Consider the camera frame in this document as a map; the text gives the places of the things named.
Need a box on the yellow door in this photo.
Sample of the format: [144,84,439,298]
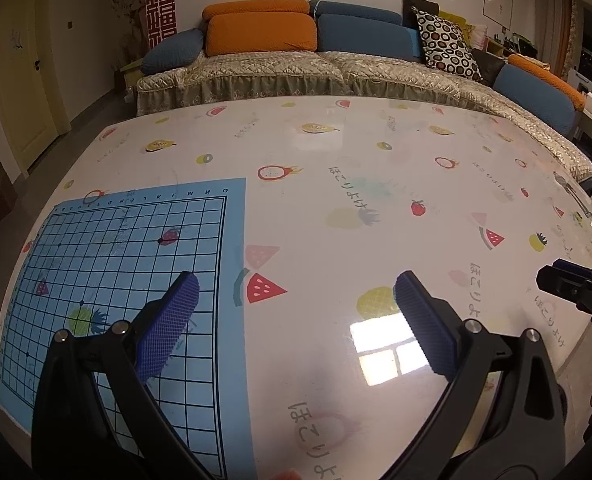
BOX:
[0,0,60,172]

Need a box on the dark brown pillow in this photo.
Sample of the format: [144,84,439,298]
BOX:
[403,0,440,16]

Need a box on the blue sofa back cushion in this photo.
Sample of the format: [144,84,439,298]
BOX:
[317,13,412,57]
[493,64,577,136]

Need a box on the black pillow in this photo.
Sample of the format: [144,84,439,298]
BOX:
[471,49,506,86]

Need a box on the blue sofa bolster cushion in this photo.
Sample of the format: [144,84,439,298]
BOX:
[142,28,206,75]

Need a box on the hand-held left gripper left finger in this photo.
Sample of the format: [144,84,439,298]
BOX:
[31,270,212,480]

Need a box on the blue grid mat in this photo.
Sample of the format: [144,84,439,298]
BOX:
[0,177,257,480]

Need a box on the pink pillow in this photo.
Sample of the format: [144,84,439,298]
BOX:
[468,22,490,51]

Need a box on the sofa with quilted beige cover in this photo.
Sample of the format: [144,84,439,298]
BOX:
[136,0,592,182]

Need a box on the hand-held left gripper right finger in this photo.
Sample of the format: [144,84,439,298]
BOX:
[386,270,569,480]

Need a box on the blue sofa headrest cushion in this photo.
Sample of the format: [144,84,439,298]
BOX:
[311,1,404,26]

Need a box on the circle-patterned pillow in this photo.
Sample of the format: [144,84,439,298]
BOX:
[411,6,483,79]

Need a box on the orange sofa back cushion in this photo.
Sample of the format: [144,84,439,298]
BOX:
[205,12,319,57]

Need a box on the orange sofa headrest cushion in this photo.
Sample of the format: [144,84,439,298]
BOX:
[202,0,311,22]
[507,54,588,111]

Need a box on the red paper-cut wall hanging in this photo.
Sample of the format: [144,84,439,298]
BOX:
[145,0,180,49]

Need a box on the tree wall decal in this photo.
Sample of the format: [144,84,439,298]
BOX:
[105,0,148,62]

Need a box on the beige curtain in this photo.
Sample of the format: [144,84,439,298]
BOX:
[536,0,585,77]

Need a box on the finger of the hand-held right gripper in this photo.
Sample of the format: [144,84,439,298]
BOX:
[551,258,592,284]
[536,266,592,312]

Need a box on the yellow pillow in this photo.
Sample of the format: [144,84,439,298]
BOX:
[438,10,468,29]

